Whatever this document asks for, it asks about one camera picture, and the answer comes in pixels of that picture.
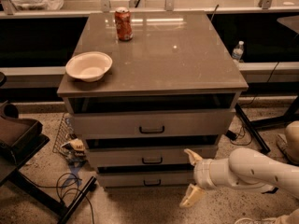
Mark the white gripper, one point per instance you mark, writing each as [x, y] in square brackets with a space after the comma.
[200, 173]

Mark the grey drawer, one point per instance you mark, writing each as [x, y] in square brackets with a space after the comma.
[167, 178]
[152, 124]
[118, 157]

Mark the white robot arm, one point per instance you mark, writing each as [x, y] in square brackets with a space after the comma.
[244, 169]

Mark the grey bottom drawer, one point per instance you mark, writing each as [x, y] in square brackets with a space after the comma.
[167, 178]

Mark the grey top drawer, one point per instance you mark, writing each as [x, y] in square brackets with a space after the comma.
[152, 124]

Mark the grey drawer cabinet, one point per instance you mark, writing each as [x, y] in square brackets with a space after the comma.
[175, 62]

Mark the white sneaker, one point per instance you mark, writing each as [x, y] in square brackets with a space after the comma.
[247, 220]

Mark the black floor stand right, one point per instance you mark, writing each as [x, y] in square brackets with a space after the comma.
[264, 148]

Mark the black floor stand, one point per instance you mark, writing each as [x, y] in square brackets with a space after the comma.
[264, 148]
[10, 171]

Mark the clear plastic water bottle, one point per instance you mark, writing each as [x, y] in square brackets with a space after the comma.
[238, 51]

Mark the white bowl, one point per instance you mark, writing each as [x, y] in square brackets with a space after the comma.
[88, 66]

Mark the red soda can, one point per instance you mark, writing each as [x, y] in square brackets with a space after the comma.
[123, 23]

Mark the black floor stand left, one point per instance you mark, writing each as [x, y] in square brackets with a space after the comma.
[10, 171]

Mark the dark tray on left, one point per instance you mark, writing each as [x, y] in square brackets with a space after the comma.
[16, 134]

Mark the wire mesh basket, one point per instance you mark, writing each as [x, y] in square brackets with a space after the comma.
[66, 142]

